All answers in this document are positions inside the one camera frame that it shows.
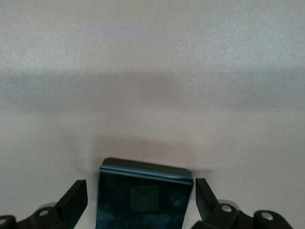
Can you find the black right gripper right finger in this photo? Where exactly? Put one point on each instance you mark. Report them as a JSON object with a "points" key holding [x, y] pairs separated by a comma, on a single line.
{"points": [[209, 207]]}

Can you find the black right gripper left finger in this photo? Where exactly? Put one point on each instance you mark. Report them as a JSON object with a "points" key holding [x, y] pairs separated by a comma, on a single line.
{"points": [[71, 205]]}

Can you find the black flip phone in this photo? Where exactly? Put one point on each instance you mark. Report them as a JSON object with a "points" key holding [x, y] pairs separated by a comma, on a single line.
{"points": [[143, 202]]}

